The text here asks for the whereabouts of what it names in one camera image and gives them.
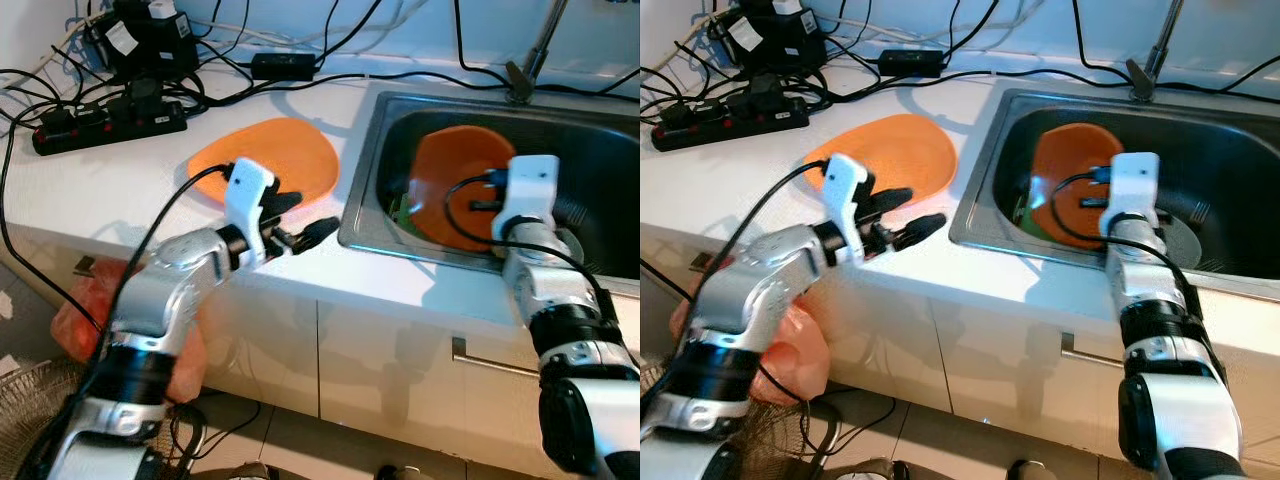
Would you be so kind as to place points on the orange plastic plate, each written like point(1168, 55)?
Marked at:
point(900, 150)
point(280, 150)

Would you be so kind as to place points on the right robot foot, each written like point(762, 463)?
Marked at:
point(400, 472)
point(1025, 470)

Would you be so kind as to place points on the stainless steel sink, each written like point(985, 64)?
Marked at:
point(1230, 150)
point(600, 150)

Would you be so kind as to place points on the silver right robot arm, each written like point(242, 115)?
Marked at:
point(560, 290)
point(1160, 300)

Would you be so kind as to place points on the green plastic plate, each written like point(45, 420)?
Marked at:
point(400, 205)
point(1022, 210)

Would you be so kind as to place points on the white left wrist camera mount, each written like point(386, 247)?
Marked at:
point(250, 195)
point(848, 195)

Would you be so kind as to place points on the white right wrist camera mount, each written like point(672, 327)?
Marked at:
point(525, 190)
point(1135, 185)

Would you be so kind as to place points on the orange plastic bowl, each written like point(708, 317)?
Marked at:
point(1070, 160)
point(460, 160)

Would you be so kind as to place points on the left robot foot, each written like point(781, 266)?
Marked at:
point(240, 472)
point(865, 470)

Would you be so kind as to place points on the black power strip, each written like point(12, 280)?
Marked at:
point(730, 120)
point(110, 125)

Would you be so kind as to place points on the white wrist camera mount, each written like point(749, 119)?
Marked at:
point(525, 190)
point(250, 195)
point(1135, 185)
point(848, 195)

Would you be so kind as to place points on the black power adapter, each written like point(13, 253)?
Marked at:
point(910, 62)
point(283, 65)

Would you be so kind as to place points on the dark metal faucet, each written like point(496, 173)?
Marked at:
point(1140, 82)
point(520, 85)

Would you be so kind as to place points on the white base cabinet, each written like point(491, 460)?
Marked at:
point(380, 350)
point(980, 360)

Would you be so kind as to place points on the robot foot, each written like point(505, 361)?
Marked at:
point(240, 472)
point(865, 470)
point(400, 472)
point(1025, 470)

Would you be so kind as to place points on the black charger box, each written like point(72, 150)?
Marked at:
point(150, 40)
point(775, 35)

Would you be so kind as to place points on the steel fork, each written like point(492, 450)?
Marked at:
point(580, 215)
point(1200, 212)

